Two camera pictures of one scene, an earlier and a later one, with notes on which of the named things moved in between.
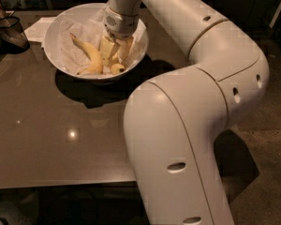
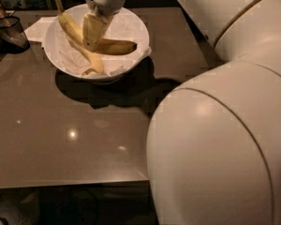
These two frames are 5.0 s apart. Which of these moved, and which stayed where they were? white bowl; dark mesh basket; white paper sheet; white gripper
Moved: white gripper
Stayed: white bowl; dark mesh basket; white paper sheet
